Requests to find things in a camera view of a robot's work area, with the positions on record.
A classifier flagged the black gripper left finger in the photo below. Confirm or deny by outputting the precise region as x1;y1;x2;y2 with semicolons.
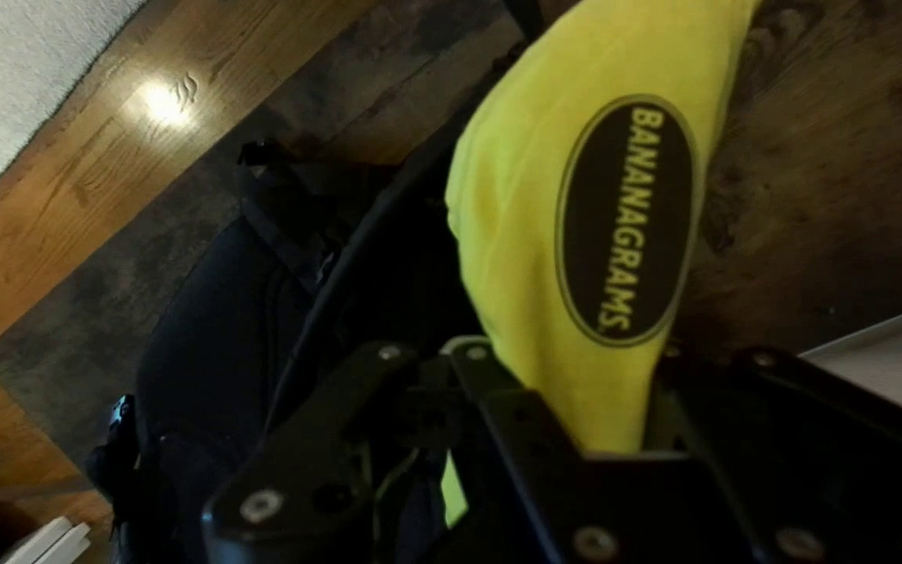
196;336;621;564

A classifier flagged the white metal rail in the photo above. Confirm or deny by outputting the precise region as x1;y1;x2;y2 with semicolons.
0;513;94;564

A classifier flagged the black backpack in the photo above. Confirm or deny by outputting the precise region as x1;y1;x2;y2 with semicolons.
84;133;493;564

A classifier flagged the grey floor mat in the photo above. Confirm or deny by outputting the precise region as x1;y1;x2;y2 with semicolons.
0;0;537;473

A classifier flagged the white floor rug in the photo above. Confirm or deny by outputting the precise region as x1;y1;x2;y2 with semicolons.
0;0;151;229

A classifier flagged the yellow banana plush pouch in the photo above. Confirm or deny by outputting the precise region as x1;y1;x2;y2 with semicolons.
438;0;764;529

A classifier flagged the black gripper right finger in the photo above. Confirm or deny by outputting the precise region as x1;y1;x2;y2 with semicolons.
648;345;902;564

